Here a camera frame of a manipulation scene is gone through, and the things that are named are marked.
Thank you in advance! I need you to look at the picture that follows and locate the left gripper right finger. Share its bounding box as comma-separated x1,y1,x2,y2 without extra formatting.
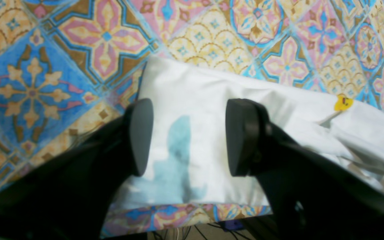
225,99,384,240

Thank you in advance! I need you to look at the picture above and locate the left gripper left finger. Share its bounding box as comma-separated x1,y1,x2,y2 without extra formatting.
0,98,154,240

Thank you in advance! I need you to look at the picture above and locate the white printed T-shirt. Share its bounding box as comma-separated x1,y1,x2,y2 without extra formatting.
114,56,384,210

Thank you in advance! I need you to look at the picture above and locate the patterned tile tablecloth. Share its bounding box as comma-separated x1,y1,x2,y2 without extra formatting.
0,0,384,240

